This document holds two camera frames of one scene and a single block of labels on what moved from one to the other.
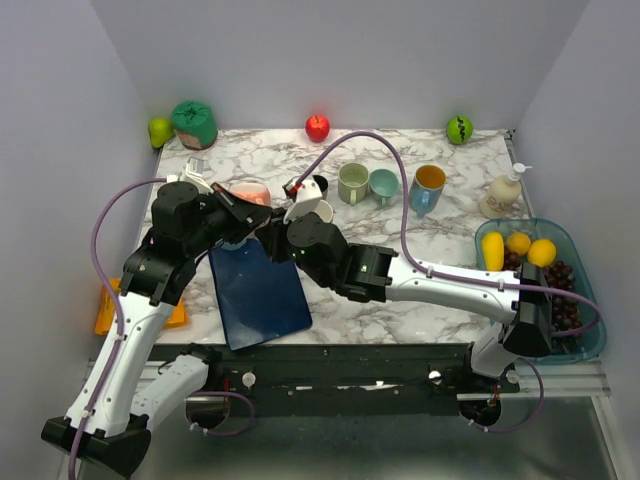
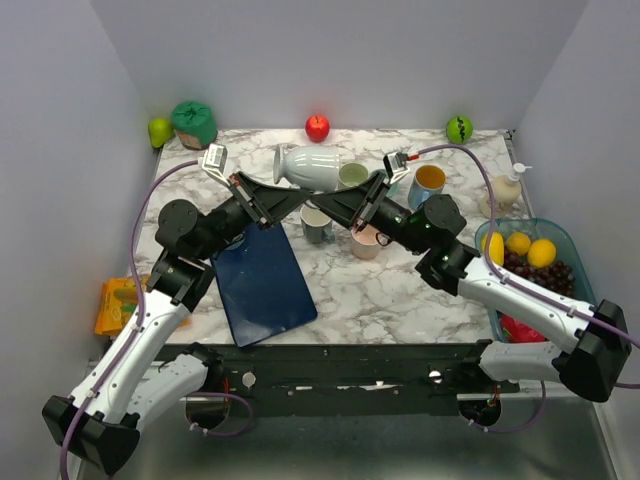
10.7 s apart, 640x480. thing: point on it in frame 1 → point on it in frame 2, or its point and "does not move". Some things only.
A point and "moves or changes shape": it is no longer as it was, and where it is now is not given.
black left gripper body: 224,218 → 244,191
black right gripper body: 280,247 → 381,195
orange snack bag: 106,314 does not move
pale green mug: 353,182 does not move
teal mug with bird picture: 384,183 does not move
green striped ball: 459,130 does not move
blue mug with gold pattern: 426,188 does not move
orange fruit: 519,242 does not move
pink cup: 253,192 moves or changes shape
